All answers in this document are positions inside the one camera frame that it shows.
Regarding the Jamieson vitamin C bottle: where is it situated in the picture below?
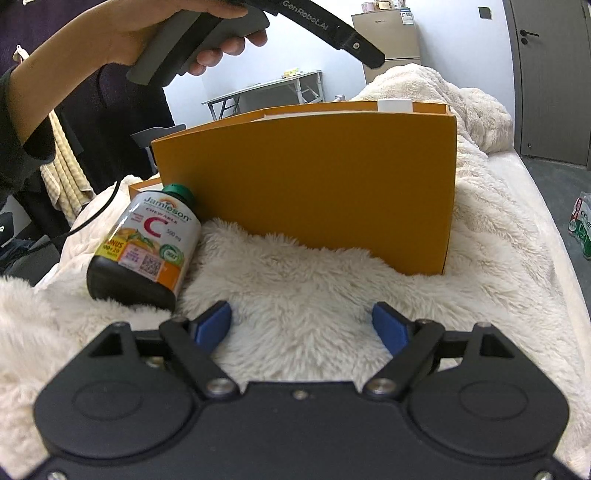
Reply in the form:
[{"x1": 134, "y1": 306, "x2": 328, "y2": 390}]
[{"x1": 86, "y1": 184, "x2": 201, "y2": 312}]

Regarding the black light switch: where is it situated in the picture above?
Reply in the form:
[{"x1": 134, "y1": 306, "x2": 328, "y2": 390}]
[{"x1": 478, "y1": 6, "x2": 492, "y2": 20}]

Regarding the white foot spray bottle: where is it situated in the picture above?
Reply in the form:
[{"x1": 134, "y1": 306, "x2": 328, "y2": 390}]
[{"x1": 377, "y1": 99, "x2": 414, "y2": 113}]

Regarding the large orange cardboard box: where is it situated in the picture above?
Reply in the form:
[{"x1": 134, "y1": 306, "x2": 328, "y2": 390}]
[{"x1": 152, "y1": 101, "x2": 458, "y2": 275}]

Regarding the pack of water bottles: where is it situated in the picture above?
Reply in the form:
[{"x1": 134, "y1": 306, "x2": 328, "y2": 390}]
[{"x1": 568, "y1": 192, "x2": 591, "y2": 260}]

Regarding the grey folding table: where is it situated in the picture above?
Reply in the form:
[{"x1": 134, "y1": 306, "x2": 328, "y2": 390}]
[{"x1": 202, "y1": 70, "x2": 325, "y2": 121}]

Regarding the orange box lid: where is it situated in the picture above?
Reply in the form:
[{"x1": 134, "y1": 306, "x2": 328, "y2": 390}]
[{"x1": 128, "y1": 177, "x2": 163, "y2": 199}]

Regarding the dark grey chair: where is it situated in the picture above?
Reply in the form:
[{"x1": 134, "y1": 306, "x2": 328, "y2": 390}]
[{"x1": 131, "y1": 124, "x2": 186, "y2": 174}]

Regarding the person's left hand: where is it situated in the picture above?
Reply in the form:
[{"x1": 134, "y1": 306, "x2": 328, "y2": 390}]
[{"x1": 90, "y1": 1, "x2": 270, "y2": 86}]

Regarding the beige two-door refrigerator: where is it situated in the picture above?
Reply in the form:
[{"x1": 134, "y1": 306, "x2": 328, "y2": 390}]
[{"x1": 352, "y1": 8, "x2": 422, "y2": 84}]

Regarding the beige plush blanket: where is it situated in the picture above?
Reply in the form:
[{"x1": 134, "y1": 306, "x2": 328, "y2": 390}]
[{"x1": 353, "y1": 64, "x2": 514, "y2": 154}]

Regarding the yellow striped hanging towel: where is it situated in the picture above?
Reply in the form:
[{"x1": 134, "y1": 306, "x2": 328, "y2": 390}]
[{"x1": 40, "y1": 111, "x2": 95, "y2": 226}]

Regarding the white fluffy fur rug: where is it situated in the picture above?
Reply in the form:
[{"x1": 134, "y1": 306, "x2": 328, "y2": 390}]
[{"x1": 1, "y1": 143, "x2": 590, "y2": 479}]

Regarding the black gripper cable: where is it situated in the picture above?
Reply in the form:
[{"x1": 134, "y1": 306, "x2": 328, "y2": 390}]
[{"x1": 27, "y1": 179, "x2": 123, "y2": 255}]

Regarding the person's left forearm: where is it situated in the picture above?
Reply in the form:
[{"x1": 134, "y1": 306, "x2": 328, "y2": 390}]
[{"x1": 8, "y1": 8, "x2": 116, "y2": 144}]

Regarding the grey room door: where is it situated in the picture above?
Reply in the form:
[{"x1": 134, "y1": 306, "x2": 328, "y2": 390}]
[{"x1": 504, "y1": 1, "x2": 590, "y2": 169}]

